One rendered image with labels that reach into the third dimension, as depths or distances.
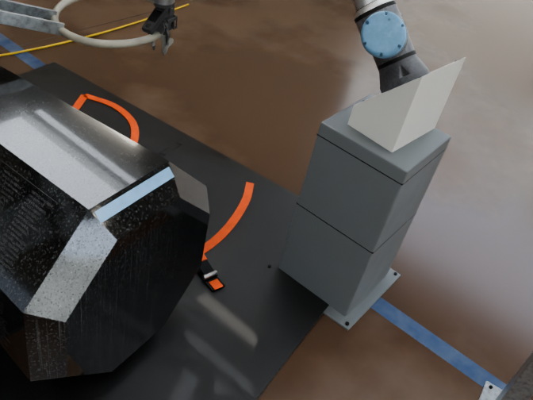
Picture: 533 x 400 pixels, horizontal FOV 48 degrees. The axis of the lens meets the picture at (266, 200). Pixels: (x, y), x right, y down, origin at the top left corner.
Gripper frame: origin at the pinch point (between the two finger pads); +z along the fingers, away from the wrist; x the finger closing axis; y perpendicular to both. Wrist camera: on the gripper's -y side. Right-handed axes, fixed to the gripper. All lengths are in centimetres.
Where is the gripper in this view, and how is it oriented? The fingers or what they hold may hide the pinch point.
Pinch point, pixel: (158, 50)
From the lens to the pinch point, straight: 251.6
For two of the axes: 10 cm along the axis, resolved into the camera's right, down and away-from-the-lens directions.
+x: -8.4, -4.5, 3.1
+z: -1.5, 7.3, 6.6
